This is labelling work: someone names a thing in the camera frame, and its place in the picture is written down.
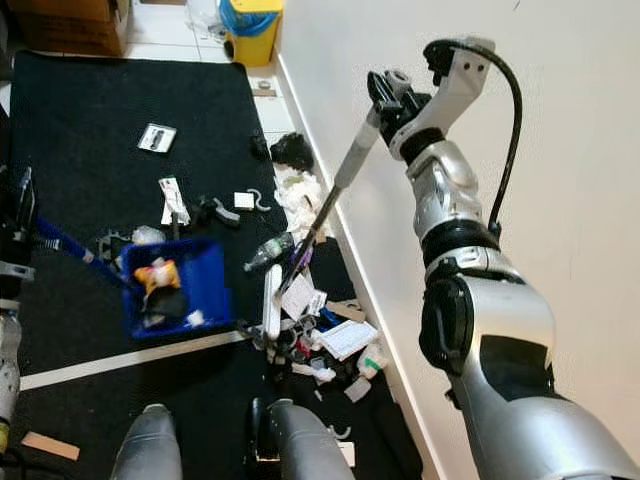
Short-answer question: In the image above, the grey robot right leg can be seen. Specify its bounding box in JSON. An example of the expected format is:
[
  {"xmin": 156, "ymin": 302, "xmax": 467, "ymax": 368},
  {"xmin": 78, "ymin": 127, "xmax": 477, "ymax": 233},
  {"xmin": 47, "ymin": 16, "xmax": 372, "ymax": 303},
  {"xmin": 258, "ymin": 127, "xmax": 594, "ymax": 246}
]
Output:
[{"xmin": 252, "ymin": 398, "xmax": 351, "ymax": 480}]

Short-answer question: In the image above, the black floor mat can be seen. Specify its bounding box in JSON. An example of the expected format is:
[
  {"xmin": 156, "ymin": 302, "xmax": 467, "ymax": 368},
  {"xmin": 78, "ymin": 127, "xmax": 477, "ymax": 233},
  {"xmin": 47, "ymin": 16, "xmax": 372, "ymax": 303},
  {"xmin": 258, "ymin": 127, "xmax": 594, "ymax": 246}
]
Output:
[{"xmin": 0, "ymin": 50, "xmax": 426, "ymax": 480}]

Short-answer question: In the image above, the flat brown cardboard piece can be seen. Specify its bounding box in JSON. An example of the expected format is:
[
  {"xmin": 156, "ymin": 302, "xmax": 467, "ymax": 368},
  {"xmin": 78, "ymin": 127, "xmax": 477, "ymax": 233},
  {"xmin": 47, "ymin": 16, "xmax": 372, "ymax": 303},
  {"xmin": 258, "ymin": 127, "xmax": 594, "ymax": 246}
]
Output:
[{"xmin": 325, "ymin": 298, "xmax": 369, "ymax": 323}]

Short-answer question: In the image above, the folded white paper tag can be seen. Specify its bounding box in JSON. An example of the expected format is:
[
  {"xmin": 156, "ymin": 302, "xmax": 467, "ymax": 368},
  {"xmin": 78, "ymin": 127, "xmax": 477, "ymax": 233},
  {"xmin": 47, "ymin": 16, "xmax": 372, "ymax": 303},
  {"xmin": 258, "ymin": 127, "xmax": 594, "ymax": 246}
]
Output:
[{"xmin": 159, "ymin": 177, "xmax": 193, "ymax": 227}]

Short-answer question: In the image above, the grey black plastic clamp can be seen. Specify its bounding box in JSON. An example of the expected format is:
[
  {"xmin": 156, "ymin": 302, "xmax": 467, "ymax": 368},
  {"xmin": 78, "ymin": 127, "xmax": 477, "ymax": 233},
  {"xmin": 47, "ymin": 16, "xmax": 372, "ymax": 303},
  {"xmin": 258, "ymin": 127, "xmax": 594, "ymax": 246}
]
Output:
[{"xmin": 198, "ymin": 196, "xmax": 243, "ymax": 229}]

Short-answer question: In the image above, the grey robot left leg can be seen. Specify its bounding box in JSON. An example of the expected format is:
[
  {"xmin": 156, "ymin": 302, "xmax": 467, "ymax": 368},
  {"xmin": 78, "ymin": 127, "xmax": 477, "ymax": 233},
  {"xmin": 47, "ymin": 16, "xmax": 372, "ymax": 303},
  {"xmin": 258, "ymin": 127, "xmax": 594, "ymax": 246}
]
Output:
[{"xmin": 112, "ymin": 403, "xmax": 193, "ymax": 480}]

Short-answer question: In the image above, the white plastic tube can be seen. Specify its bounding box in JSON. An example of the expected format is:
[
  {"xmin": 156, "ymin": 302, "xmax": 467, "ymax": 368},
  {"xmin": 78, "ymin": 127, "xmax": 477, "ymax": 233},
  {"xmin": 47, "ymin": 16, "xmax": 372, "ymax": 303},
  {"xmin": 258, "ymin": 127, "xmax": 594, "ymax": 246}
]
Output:
[{"xmin": 290, "ymin": 362, "xmax": 336, "ymax": 385}]

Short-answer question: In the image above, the white tape strip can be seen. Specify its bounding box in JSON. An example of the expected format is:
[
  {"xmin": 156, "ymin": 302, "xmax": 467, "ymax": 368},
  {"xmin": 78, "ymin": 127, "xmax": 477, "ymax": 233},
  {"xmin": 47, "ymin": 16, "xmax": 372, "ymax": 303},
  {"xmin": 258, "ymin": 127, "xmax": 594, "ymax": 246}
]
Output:
[{"xmin": 20, "ymin": 330, "xmax": 256, "ymax": 393}]

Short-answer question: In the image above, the black cloth bundle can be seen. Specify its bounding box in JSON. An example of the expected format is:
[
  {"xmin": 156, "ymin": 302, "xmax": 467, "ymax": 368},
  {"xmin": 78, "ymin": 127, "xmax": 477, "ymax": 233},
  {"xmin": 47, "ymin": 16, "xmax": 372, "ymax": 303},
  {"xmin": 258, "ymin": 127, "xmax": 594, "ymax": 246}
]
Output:
[{"xmin": 268, "ymin": 131, "xmax": 314, "ymax": 173}]

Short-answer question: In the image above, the white card with black item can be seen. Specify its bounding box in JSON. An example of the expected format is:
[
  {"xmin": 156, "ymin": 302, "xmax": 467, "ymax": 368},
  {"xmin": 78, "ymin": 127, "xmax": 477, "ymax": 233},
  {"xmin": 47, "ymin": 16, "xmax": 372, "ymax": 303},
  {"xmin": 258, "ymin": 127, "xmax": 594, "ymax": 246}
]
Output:
[{"xmin": 137, "ymin": 122, "xmax": 178, "ymax": 154}]

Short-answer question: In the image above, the crumpled white plastic bag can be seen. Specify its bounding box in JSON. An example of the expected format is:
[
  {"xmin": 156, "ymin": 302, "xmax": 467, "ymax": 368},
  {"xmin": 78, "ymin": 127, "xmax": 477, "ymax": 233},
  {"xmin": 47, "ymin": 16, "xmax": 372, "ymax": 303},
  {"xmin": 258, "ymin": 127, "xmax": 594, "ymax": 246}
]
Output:
[{"xmin": 275, "ymin": 170, "xmax": 329, "ymax": 239}]

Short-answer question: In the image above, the grey robot leg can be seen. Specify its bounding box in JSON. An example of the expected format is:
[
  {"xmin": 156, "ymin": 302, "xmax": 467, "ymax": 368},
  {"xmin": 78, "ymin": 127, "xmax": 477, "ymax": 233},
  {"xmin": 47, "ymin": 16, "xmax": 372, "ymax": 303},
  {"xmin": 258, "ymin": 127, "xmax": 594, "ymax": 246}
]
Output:
[
  {"xmin": 112, "ymin": 403, "xmax": 193, "ymax": 480},
  {"xmin": 252, "ymin": 398, "xmax": 351, "ymax": 480}
]

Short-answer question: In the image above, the clear plastic bottle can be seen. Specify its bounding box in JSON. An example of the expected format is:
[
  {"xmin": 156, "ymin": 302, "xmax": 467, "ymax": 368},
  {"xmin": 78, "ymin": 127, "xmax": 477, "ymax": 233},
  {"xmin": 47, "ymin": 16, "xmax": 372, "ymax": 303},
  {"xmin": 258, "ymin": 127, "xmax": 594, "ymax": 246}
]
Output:
[{"xmin": 244, "ymin": 233, "xmax": 296, "ymax": 273}]

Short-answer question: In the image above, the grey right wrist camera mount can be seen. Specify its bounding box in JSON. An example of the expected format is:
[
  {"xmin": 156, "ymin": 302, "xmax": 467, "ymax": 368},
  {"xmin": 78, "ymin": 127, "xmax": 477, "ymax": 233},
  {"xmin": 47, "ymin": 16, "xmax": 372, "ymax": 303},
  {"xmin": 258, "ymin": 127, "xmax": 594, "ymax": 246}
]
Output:
[{"xmin": 422, "ymin": 38, "xmax": 496, "ymax": 119}]

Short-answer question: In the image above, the grey hook with white square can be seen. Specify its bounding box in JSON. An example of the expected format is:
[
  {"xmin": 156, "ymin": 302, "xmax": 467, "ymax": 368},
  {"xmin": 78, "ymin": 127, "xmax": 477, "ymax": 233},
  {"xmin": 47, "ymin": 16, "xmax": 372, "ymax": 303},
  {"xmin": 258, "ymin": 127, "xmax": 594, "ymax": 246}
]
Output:
[{"xmin": 232, "ymin": 188, "xmax": 273, "ymax": 214}]

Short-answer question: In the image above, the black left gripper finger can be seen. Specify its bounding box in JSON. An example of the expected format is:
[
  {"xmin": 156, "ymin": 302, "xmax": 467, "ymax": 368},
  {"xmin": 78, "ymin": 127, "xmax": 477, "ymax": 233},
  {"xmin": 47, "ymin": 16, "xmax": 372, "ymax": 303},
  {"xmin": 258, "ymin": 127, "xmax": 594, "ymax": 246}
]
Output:
[{"xmin": 5, "ymin": 165, "xmax": 34, "ymax": 263}]

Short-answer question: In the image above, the broom with grey grip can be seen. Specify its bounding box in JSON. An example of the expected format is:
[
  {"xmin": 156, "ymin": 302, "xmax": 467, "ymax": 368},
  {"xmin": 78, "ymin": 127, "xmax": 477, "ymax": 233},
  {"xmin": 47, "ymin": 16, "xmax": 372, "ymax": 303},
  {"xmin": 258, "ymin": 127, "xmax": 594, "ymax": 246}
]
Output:
[{"xmin": 260, "ymin": 100, "xmax": 386, "ymax": 343}]

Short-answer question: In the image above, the orange snack packet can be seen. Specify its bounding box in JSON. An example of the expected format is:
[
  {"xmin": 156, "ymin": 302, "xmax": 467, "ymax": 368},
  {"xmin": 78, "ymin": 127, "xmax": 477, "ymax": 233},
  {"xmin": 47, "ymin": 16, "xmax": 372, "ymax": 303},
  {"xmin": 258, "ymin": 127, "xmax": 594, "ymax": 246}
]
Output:
[{"xmin": 138, "ymin": 258, "xmax": 183, "ymax": 299}]

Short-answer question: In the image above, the blue plastic dustpan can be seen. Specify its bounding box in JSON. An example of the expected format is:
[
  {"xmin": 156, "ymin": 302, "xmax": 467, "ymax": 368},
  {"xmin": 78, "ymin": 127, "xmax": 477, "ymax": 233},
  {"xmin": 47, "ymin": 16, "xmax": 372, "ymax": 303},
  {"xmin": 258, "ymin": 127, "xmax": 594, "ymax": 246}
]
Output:
[{"xmin": 32, "ymin": 212, "xmax": 237, "ymax": 343}]

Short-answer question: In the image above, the purple drink can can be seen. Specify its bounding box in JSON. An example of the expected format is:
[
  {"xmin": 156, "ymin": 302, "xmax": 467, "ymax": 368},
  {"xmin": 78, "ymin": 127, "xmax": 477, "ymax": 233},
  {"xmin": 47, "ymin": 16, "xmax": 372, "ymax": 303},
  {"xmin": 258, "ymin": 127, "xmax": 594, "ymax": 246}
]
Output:
[{"xmin": 285, "ymin": 240, "xmax": 311, "ymax": 271}]

